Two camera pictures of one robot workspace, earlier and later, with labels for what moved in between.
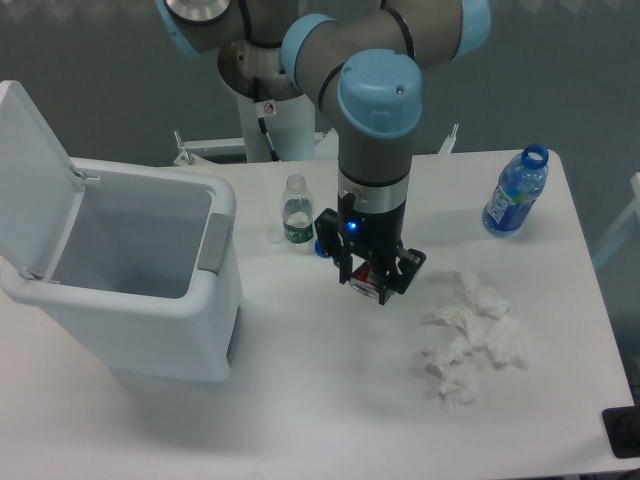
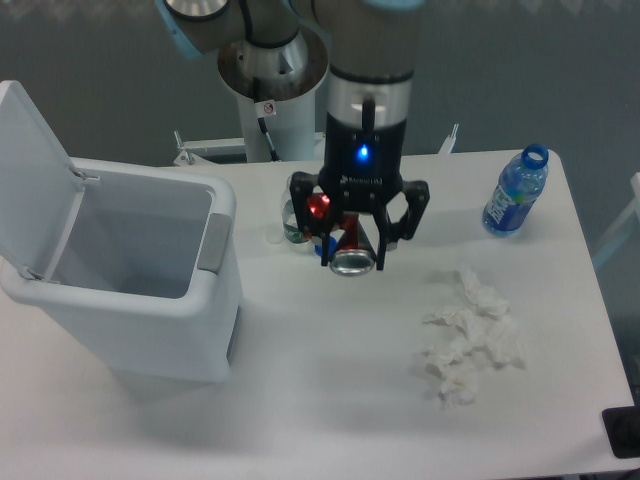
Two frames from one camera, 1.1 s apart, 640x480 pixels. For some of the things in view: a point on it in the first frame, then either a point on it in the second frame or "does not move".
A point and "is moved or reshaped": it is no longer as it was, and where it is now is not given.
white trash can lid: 40,188 does not move
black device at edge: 622,428 does not move
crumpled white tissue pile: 478,328 does not move
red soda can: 361,282 is moved or reshaped
